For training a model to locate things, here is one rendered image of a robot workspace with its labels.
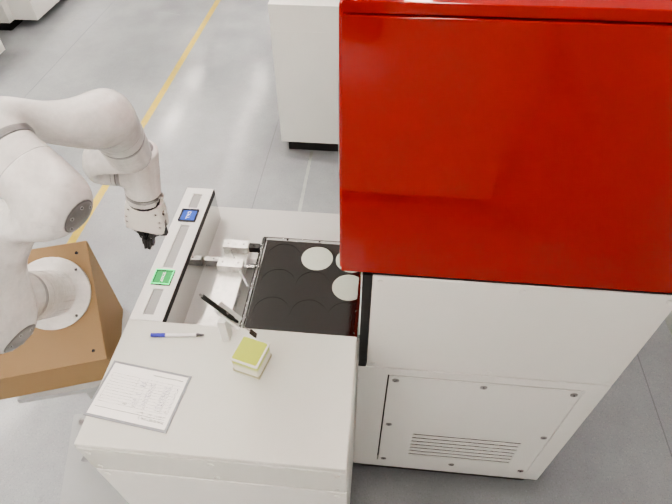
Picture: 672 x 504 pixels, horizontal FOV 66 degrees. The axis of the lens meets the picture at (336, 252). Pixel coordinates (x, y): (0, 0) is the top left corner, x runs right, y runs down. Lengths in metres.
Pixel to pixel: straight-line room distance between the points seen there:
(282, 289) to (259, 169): 1.95
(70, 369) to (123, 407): 0.25
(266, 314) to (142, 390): 0.39
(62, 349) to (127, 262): 1.55
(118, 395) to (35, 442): 1.25
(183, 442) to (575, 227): 0.96
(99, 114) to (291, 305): 0.83
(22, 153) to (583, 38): 0.81
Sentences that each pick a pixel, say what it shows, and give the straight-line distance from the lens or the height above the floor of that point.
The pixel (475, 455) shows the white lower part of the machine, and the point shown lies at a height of 0.27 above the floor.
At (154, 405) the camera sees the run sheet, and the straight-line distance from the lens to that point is 1.35.
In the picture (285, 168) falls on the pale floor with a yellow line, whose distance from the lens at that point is 3.42.
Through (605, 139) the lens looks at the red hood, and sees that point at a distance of 0.98.
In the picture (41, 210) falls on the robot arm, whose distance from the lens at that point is 0.84.
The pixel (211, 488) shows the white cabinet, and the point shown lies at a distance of 1.47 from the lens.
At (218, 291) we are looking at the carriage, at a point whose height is 0.88.
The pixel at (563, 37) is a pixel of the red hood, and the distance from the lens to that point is 0.86.
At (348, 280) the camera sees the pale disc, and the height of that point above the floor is 0.90.
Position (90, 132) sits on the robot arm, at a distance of 0.91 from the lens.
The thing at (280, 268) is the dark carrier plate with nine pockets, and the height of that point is 0.90.
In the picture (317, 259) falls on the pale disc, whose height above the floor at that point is 0.90.
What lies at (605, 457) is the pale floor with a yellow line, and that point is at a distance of 2.51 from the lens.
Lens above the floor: 2.12
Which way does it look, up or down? 48 degrees down
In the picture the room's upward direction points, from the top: 1 degrees counter-clockwise
